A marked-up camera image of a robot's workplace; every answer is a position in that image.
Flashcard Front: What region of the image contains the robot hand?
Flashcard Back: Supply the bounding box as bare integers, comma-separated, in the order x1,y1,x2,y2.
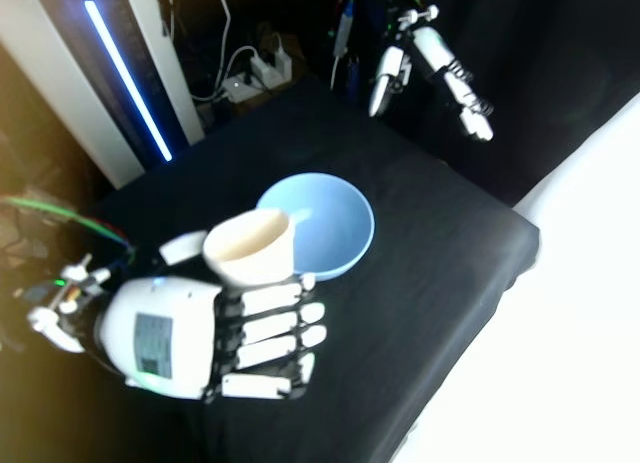
368,26,495,143
92,230,329,403

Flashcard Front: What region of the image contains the white paper cup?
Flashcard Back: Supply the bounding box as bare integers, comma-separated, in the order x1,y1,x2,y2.
202,207,297,288

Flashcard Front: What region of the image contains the blue bowl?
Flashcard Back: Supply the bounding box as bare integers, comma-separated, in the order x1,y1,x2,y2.
255,171,376,283

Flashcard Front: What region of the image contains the white hanging adapter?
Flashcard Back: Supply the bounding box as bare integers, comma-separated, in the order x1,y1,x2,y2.
330,2,355,92

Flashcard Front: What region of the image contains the white power strip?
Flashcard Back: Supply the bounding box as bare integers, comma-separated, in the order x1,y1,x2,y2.
249,32,295,90

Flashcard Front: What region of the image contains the white adapter box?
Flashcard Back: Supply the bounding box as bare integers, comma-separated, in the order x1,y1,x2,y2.
222,74,262,103

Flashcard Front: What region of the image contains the black table cloth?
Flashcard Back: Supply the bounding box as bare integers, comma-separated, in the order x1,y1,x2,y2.
74,75,544,463

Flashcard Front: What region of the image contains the white column with blue light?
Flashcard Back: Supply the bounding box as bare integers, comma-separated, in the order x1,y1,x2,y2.
0,0,206,190

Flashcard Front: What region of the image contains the white power cable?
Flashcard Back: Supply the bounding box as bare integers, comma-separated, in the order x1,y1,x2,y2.
191,0,257,104

